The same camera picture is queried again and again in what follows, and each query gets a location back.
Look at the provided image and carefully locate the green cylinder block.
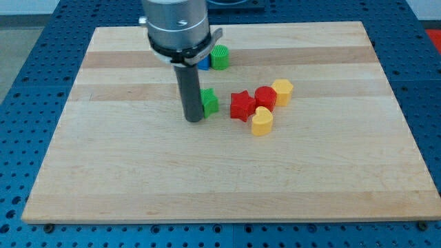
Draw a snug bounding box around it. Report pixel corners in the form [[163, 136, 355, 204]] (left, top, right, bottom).
[[210, 45, 229, 70]]

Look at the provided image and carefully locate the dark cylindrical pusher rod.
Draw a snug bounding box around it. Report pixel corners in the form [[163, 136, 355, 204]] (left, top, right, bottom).
[[174, 65, 204, 123]]

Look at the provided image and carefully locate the red star block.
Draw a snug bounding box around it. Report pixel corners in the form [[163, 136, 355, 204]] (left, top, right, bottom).
[[230, 90, 256, 122]]

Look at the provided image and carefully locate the yellow hexagon block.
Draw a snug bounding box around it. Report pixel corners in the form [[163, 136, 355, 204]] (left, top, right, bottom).
[[271, 79, 294, 106]]

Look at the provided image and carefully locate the yellow heart block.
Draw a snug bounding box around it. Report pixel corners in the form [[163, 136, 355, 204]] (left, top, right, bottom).
[[252, 106, 274, 136]]

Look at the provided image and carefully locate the green star block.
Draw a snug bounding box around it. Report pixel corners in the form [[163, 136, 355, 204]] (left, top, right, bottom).
[[201, 88, 219, 118]]

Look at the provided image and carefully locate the blue block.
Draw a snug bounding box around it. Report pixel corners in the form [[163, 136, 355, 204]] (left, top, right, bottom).
[[197, 55, 211, 70]]

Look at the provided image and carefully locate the red cylinder block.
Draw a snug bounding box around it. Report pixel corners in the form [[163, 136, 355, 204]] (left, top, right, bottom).
[[254, 86, 276, 112]]

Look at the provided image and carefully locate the wooden board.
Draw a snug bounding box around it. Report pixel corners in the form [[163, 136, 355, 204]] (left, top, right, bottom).
[[22, 21, 440, 224]]

